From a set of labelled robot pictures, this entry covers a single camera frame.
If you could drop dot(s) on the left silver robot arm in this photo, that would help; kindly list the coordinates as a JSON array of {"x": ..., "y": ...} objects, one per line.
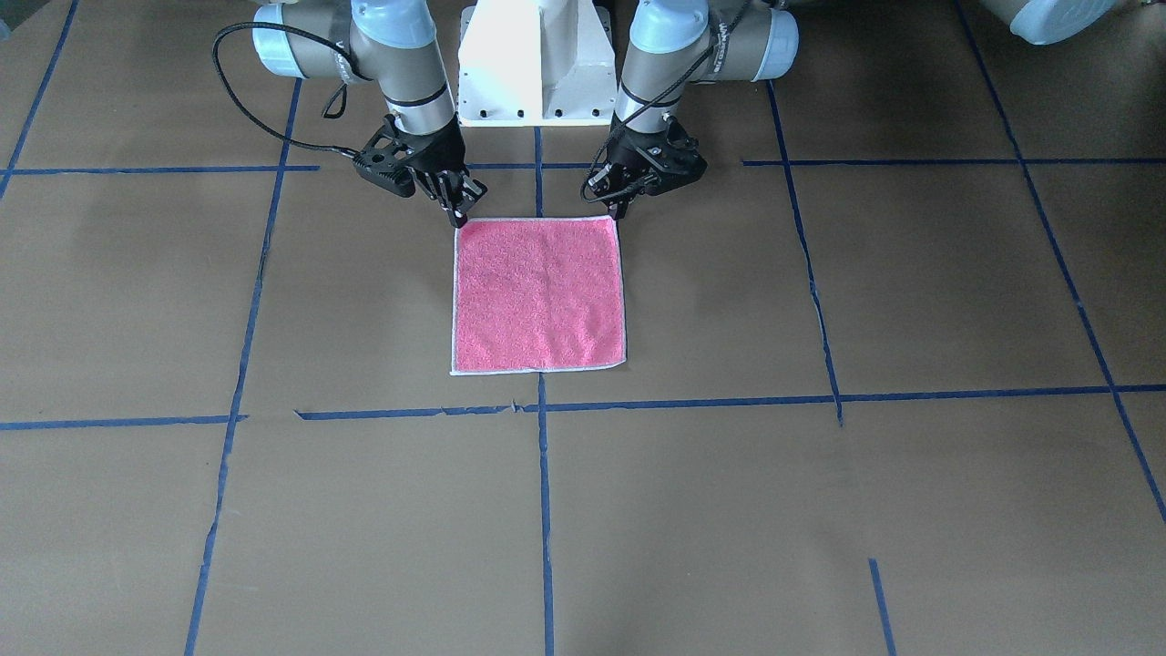
[{"x": 672, "y": 45}]

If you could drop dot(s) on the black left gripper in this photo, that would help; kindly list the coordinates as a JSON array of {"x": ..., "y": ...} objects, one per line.
[{"x": 623, "y": 153}]

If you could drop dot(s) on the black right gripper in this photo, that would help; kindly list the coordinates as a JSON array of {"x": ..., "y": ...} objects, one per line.
[{"x": 439, "y": 152}]

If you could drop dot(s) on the pink towel with grey trim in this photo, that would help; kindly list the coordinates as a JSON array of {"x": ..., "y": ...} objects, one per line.
[{"x": 537, "y": 296}]

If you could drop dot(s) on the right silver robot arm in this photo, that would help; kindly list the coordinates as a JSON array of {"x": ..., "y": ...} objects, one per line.
[{"x": 393, "y": 45}]

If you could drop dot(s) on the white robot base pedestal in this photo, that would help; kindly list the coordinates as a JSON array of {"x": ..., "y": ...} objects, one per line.
[{"x": 535, "y": 63}]

